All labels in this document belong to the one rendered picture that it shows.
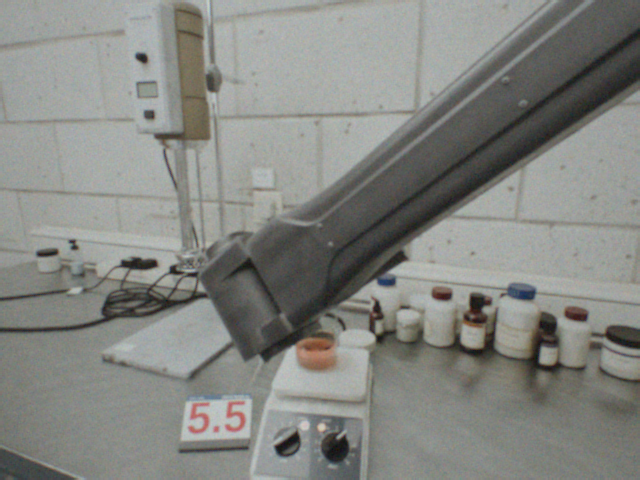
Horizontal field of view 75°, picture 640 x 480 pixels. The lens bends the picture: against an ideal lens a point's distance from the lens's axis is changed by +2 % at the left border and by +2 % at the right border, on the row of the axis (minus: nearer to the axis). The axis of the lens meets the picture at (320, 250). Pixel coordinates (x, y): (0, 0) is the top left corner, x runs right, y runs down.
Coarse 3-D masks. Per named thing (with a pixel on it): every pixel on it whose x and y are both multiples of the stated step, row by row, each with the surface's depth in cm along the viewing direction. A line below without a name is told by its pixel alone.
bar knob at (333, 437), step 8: (336, 432) 48; (344, 432) 47; (328, 440) 46; (336, 440) 46; (344, 440) 47; (328, 448) 46; (336, 448) 47; (344, 448) 47; (328, 456) 46; (336, 456) 46; (344, 456) 46
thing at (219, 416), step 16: (224, 400) 58; (240, 400) 58; (192, 416) 57; (208, 416) 57; (224, 416) 57; (240, 416) 57; (192, 432) 55; (208, 432) 56; (224, 432) 56; (240, 432) 56
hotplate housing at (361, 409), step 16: (368, 368) 60; (368, 384) 56; (272, 400) 52; (288, 400) 52; (304, 400) 52; (320, 400) 52; (336, 400) 52; (368, 400) 53; (352, 416) 50; (368, 416) 50; (368, 432) 51; (256, 448) 48; (368, 448) 48
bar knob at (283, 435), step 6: (294, 426) 48; (282, 432) 49; (288, 432) 47; (294, 432) 47; (276, 438) 47; (282, 438) 47; (288, 438) 47; (294, 438) 48; (300, 438) 48; (276, 444) 46; (282, 444) 47; (288, 444) 48; (294, 444) 48; (300, 444) 48; (276, 450) 47; (282, 450) 47; (288, 450) 47; (294, 450) 47
